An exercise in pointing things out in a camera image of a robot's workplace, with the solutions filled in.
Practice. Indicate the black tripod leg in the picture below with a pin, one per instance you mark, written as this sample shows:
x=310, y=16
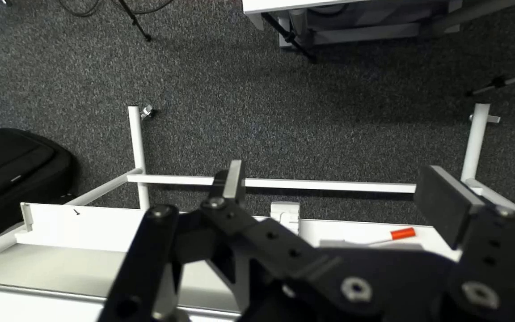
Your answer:
x=290, y=35
x=134, y=19
x=508, y=80

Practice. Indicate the white whiteboard pen tray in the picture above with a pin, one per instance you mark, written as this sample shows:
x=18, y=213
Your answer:
x=79, y=229

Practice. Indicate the stand caster wheel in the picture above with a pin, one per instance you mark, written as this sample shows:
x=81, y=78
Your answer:
x=147, y=111

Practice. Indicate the red capped marker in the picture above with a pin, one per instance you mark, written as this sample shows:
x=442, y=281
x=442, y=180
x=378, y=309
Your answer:
x=401, y=232

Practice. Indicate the white whiteboard stand frame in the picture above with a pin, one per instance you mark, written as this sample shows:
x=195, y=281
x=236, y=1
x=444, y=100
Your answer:
x=138, y=148

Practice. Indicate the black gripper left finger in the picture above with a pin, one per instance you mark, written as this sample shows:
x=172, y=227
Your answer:
x=161, y=250

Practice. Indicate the white desk frame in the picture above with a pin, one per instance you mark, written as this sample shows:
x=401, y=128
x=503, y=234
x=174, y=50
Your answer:
x=376, y=32

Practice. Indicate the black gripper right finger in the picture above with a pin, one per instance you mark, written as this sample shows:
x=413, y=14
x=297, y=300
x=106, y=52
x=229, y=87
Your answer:
x=496, y=261

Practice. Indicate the black bag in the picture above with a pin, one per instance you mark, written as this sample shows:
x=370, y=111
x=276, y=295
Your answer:
x=13, y=171

